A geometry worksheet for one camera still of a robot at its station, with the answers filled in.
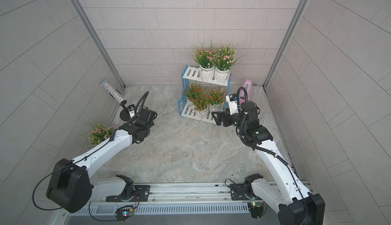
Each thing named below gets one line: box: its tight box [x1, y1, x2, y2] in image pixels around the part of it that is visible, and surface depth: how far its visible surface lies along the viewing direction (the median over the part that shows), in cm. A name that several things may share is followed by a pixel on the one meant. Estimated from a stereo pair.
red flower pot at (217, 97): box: [207, 87, 226, 114], surface depth 95 cm
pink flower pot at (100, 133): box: [87, 124, 115, 146], surface depth 77 cm
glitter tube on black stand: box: [99, 78, 131, 122], surface depth 87 cm
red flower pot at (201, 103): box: [191, 93, 212, 119], surface depth 89 cm
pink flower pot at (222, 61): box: [210, 43, 238, 84], surface depth 77 cm
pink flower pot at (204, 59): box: [193, 47, 217, 81], surface depth 82 cm
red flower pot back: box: [183, 83, 205, 110], surface depth 93 cm
